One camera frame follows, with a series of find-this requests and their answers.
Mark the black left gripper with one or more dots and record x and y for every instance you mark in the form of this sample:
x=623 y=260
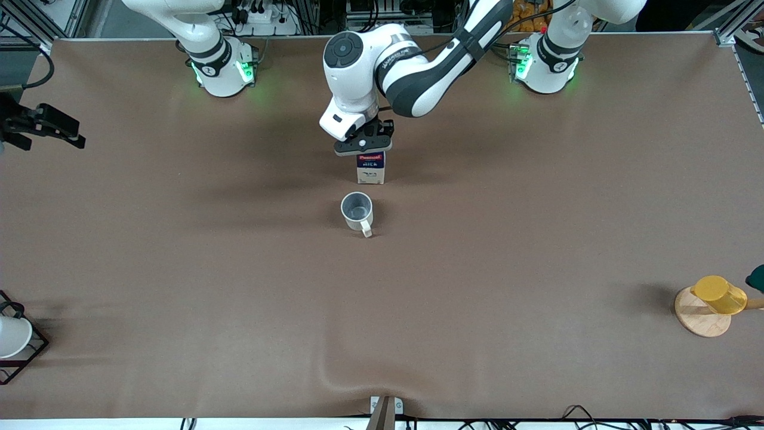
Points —
x=382 y=128

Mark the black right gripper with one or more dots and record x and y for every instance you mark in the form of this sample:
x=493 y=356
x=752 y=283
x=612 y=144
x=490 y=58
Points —
x=25 y=122

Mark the blue and white milk carton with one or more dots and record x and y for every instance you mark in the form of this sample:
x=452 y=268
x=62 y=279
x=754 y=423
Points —
x=370 y=170

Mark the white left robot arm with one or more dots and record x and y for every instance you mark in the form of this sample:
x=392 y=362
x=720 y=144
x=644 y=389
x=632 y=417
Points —
x=418 y=77

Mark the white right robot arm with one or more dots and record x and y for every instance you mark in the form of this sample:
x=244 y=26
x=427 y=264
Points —
x=221 y=71

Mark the yellow plastic cup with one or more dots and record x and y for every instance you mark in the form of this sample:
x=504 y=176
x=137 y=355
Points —
x=719 y=295

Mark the dark green cup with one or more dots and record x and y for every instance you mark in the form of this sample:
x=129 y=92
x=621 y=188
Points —
x=757 y=279

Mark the white power strip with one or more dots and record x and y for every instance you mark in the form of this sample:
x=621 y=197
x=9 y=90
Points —
x=268 y=24

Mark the orange buns pile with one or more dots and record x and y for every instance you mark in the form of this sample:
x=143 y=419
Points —
x=528 y=15

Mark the wooden mug stand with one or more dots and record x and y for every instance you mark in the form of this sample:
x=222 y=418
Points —
x=701 y=319

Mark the aluminium frame strut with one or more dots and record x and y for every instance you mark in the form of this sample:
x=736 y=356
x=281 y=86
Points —
x=42 y=27
x=731 y=33

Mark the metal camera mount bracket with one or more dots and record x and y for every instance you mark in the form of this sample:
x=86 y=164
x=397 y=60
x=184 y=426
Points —
x=385 y=412

